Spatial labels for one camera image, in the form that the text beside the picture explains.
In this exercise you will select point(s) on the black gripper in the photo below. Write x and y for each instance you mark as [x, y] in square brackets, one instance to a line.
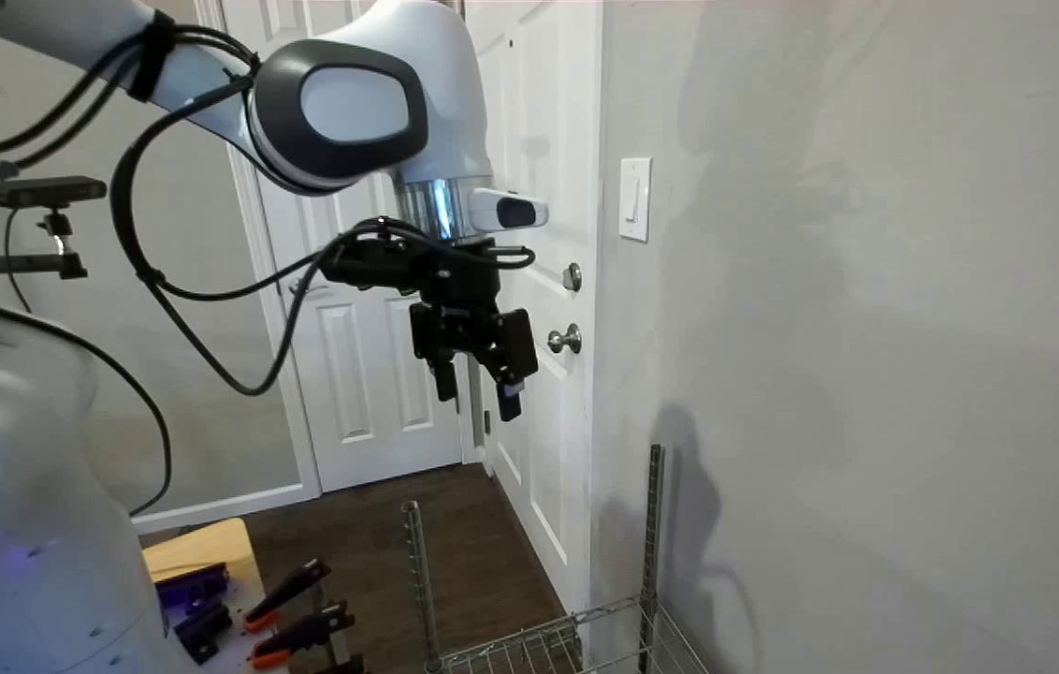
[456, 301]

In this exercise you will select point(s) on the white wall light switch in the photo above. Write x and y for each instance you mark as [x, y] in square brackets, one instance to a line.
[634, 201]

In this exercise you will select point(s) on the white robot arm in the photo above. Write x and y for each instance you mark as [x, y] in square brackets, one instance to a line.
[391, 90]

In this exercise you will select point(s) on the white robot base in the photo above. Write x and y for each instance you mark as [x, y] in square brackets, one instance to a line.
[74, 582]

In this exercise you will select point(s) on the silver door knob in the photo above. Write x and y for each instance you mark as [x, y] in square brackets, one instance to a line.
[565, 340]

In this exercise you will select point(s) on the white closet door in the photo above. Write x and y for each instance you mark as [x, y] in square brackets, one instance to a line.
[370, 405]

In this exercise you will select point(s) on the silver deadbolt lock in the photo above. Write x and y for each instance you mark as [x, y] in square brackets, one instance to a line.
[575, 277]

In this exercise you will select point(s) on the orange black clamp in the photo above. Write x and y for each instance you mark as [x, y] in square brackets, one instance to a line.
[317, 632]
[296, 582]

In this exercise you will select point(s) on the cardboard box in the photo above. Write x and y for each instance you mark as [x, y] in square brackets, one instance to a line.
[211, 543]

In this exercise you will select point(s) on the white panelled front door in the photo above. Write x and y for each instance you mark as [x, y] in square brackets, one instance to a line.
[540, 73]

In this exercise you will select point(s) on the black purple clamp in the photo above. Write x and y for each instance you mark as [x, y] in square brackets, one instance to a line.
[199, 599]

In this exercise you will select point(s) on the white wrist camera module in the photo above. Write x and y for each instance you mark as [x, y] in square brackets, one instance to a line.
[497, 210]

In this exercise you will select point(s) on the wire metal shoe rack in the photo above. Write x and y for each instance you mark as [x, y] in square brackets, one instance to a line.
[634, 636]

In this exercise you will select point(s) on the black camera on stand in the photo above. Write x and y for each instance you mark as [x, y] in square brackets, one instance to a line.
[50, 195]

